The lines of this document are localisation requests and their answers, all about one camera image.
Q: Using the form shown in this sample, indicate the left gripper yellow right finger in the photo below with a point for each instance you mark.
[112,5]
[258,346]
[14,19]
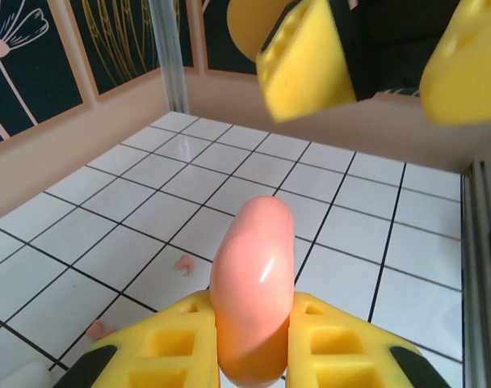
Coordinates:
[342,351]

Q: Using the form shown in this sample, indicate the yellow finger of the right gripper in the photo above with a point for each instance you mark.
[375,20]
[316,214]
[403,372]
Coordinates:
[463,68]
[306,68]

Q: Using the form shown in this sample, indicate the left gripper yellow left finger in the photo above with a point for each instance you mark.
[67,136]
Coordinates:
[169,351]

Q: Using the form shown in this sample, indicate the pink earbud charging case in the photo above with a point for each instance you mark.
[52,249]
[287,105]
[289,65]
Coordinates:
[249,283]

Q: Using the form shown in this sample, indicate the pink earbud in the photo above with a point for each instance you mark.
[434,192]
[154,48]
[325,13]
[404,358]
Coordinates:
[185,264]
[100,329]

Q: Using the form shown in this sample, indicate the aluminium frame post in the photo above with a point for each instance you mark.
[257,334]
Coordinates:
[170,60]

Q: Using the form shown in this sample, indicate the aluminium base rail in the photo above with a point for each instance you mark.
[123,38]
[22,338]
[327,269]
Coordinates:
[481,283]

